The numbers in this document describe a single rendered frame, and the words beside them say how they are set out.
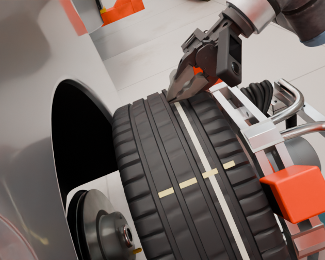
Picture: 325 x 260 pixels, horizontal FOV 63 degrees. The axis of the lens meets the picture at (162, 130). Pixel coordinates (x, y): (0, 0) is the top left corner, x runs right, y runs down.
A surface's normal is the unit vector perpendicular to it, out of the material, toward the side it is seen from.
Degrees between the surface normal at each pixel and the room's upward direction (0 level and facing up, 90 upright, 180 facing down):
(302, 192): 45
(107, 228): 9
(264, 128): 0
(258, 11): 79
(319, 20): 100
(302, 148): 18
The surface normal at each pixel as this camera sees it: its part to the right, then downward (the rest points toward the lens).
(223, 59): -0.74, -0.43
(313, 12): -0.04, 0.78
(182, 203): -0.12, -0.26
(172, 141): -0.24, -0.55
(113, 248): -0.04, -0.05
